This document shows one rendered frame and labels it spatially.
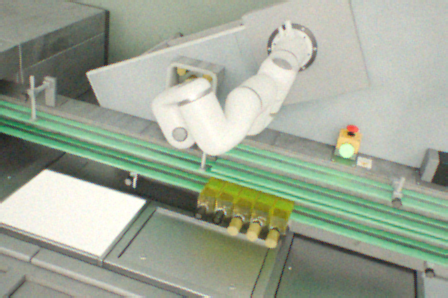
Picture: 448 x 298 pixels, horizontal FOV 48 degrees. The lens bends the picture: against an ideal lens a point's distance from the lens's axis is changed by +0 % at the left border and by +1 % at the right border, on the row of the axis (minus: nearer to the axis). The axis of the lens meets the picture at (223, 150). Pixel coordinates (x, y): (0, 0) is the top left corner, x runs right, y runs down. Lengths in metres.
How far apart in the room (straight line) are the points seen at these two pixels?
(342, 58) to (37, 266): 1.09
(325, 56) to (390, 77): 0.21
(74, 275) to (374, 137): 1.02
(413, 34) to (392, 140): 0.35
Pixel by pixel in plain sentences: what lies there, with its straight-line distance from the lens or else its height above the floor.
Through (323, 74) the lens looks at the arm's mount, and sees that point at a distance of 1.61.
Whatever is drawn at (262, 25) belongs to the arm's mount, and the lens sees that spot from 1.59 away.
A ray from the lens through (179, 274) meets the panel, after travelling 1.51.
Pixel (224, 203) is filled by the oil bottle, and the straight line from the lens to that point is 1.54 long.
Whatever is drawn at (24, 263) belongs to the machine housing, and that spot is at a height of 1.40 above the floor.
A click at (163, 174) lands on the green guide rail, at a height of 0.94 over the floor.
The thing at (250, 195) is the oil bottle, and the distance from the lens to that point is 1.59.
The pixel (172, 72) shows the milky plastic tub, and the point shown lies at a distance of 1.71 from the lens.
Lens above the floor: 2.31
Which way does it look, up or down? 58 degrees down
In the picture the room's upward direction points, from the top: 145 degrees counter-clockwise
